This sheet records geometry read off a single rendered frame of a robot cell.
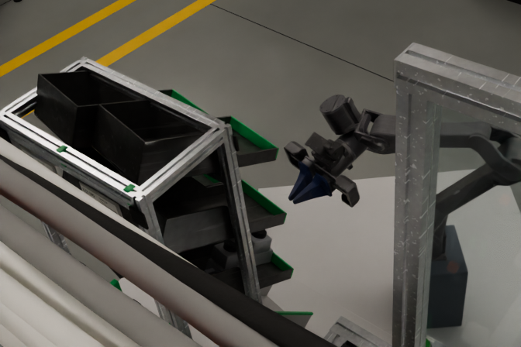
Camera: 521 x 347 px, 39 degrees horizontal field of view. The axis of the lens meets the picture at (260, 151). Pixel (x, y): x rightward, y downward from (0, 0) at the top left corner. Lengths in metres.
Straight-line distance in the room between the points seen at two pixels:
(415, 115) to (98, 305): 0.47
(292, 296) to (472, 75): 1.32
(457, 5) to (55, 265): 4.37
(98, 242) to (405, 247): 0.56
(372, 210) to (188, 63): 2.36
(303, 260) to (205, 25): 2.79
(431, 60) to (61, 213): 0.43
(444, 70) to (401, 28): 3.73
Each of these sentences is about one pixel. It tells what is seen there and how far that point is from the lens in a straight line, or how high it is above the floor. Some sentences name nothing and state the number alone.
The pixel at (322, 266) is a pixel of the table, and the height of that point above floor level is 0.86.
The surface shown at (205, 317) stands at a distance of 0.22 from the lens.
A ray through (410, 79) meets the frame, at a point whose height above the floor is 1.97.
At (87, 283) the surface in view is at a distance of 0.23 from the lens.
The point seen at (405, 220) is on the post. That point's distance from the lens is 0.75.
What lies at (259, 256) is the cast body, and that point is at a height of 1.23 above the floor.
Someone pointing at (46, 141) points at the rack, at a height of 1.66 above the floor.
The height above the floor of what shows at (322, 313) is 0.86.
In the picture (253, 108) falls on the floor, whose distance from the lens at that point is 3.82.
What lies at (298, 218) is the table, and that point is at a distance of 2.04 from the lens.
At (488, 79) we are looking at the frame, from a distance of 0.62.
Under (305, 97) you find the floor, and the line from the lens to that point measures 3.85.
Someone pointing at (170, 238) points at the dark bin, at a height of 1.49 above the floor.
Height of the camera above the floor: 2.35
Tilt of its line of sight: 41 degrees down
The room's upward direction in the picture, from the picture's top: 8 degrees counter-clockwise
